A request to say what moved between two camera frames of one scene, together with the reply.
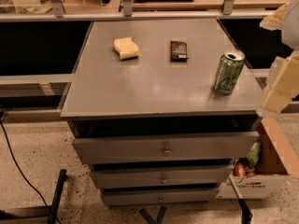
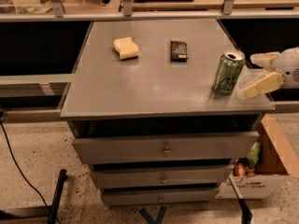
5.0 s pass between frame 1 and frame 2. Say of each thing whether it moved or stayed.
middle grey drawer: stayed
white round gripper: moved
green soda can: stayed
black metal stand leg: stayed
